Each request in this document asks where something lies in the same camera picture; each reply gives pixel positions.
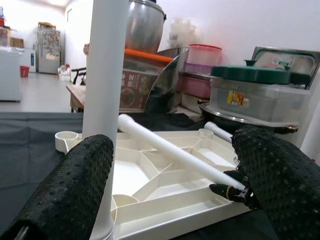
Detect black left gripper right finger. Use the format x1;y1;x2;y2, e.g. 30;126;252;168
231;124;320;240

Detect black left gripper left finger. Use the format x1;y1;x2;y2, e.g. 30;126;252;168
0;134;115;240

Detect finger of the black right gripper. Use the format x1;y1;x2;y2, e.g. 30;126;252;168
223;169;248;187
208;183;242;202

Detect white plastic table leg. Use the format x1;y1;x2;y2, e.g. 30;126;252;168
203;121;235;145
117;113;247;191
81;0;130;240

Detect black tablecloth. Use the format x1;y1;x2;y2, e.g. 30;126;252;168
0;111;278;240

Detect clear plastic storage box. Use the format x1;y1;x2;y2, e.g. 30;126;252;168
209;74;313;123

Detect wooden side table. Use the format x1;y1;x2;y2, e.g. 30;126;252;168
66;83;87;113

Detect pink plastic container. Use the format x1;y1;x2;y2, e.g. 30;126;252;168
178;73;213;100

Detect green round lid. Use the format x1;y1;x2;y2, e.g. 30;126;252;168
210;59;312;86

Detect purple plastic tub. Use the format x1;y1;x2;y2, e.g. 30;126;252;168
184;62;213;76

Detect red food poster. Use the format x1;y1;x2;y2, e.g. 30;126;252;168
119;69;151;110

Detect rectangular steel tray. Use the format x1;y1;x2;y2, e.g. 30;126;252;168
251;46;320;91

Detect white appliance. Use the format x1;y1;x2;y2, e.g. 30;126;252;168
0;47;37;102

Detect silver fridge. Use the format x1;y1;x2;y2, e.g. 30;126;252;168
36;22;62;75

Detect clear bin orange lid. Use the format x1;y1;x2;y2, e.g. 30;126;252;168
119;48;176;112

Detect stack clear plastic containers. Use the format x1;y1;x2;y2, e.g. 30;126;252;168
168;17;203;48

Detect cardboard box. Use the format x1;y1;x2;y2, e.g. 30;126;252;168
9;37;25;49

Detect large steel pot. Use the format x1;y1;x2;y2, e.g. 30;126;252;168
124;0;167;55

